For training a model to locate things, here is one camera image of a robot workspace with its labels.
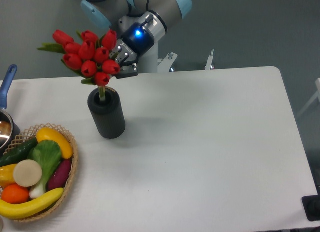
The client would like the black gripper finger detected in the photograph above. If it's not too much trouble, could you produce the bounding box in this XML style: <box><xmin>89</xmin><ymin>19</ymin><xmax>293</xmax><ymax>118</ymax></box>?
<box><xmin>115</xmin><ymin>63</ymin><xmax>139</xmax><ymax>79</ymax></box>

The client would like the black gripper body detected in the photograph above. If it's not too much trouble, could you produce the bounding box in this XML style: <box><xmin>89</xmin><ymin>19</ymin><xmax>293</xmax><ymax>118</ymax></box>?
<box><xmin>109</xmin><ymin>22</ymin><xmax>155</xmax><ymax>65</ymax></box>

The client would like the red tulip bouquet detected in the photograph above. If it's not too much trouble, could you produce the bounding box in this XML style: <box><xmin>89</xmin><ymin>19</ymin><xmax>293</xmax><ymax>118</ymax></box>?
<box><xmin>38</xmin><ymin>29</ymin><xmax>121</xmax><ymax>103</ymax></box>

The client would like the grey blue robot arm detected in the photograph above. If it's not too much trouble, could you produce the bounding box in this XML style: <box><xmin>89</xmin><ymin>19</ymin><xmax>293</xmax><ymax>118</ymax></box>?
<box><xmin>81</xmin><ymin>0</ymin><xmax>193</xmax><ymax>79</ymax></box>

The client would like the dark grey ribbed vase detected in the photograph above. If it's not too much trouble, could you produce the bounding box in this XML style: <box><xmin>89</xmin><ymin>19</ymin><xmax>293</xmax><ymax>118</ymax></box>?
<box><xmin>87</xmin><ymin>87</ymin><xmax>126</xmax><ymax>139</ymax></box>

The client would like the green bok choy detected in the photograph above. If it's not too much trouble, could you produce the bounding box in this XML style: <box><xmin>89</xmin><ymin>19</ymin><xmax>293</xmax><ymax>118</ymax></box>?
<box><xmin>28</xmin><ymin>140</ymin><xmax>62</xmax><ymax>199</ymax></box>

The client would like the woven wicker basket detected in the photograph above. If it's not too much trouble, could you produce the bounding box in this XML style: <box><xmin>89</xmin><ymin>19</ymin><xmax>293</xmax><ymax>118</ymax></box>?
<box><xmin>4</xmin><ymin>123</ymin><xmax>79</xmax><ymax>222</ymax></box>

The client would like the purple eggplant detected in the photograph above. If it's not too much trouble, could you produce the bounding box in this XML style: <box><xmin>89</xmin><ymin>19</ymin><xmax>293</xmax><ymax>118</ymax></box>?
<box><xmin>47</xmin><ymin>159</ymin><xmax>72</xmax><ymax>191</ymax></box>

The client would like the green cucumber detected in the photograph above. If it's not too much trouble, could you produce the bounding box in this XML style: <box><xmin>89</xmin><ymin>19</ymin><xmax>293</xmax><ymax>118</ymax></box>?
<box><xmin>0</xmin><ymin>138</ymin><xmax>38</xmax><ymax>167</ymax></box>

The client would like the beige round disc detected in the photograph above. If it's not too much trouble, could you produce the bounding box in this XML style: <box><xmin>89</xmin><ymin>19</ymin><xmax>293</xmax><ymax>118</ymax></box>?
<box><xmin>13</xmin><ymin>159</ymin><xmax>42</xmax><ymax>187</ymax></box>

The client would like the yellow bell pepper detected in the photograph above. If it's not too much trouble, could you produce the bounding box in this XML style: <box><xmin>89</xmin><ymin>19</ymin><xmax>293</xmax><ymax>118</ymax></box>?
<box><xmin>0</xmin><ymin>164</ymin><xmax>17</xmax><ymax>188</ymax></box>

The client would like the orange fruit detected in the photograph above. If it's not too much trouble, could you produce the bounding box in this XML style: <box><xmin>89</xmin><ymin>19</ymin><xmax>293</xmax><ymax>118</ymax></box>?
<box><xmin>1</xmin><ymin>184</ymin><xmax>29</xmax><ymax>204</ymax></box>

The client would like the yellow banana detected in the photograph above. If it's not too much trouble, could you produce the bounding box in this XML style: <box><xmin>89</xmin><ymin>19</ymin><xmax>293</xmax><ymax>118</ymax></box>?
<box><xmin>0</xmin><ymin>187</ymin><xmax>65</xmax><ymax>219</ymax></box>

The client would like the black device at table edge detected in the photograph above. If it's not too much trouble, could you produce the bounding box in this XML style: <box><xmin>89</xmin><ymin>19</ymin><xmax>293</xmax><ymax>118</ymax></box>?
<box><xmin>302</xmin><ymin>195</ymin><xmax>320</xmax><ymax>221</ymax></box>

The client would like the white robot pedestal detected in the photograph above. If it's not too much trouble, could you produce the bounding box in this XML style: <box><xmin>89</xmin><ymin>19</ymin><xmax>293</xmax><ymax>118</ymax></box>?
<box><xmin>117</xmin><ymin>17</ymin><xmax>217</xmax><ymax>74</ymax></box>

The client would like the blue handled saucepan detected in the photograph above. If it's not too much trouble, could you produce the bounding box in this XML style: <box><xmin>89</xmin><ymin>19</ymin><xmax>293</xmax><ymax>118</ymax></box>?
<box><xmin>0</xmin><ymin>64</ymin><xmax>21</xmax><ymax>156</ymax></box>

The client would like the white chair frame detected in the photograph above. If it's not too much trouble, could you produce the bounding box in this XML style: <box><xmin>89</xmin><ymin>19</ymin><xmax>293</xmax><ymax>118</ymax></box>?
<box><xmin>297</xmin><ymin>78</ymin><xmax>320</xmax><ymax>118</ymax></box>

